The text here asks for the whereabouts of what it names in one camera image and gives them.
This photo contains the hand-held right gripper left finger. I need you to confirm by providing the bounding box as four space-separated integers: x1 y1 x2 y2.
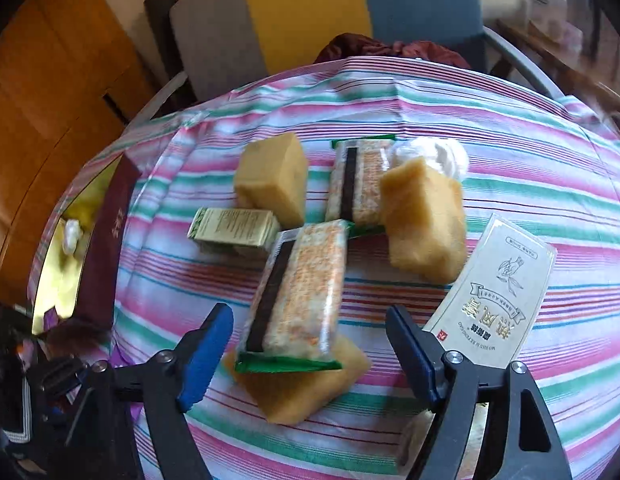
64 302 235 480

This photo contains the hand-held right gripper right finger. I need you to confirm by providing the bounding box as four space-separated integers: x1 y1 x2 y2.
385 304 573 480

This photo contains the yellow sponge block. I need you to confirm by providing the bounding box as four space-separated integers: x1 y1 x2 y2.
234 135 309 228
225 332 373 428
379 156 468 285

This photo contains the small green printed box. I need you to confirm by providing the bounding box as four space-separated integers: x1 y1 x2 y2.
187 206 281 261

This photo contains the gold tin with maroon side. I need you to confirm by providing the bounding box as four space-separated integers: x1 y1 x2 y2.
32 152 143 333

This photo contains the white towel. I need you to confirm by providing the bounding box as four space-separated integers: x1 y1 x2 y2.
392 136 470 181

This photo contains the flat beige printed box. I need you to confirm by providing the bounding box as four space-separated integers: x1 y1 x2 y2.
422 212 558 368

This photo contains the clear rice cracker packet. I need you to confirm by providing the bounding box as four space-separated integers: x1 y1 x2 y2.
234 219 358 375
324 134 397 238

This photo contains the striped tablecloth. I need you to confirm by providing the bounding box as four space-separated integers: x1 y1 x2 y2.
27 55 620 480

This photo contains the dark red cloth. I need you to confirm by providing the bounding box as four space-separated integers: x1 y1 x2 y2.
314 32 471 68

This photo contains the wooden side table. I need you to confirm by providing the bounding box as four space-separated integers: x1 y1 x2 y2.
495 17 620 131

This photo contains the grey yellow blue chair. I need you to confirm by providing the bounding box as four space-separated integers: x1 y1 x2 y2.
144 0 563 111

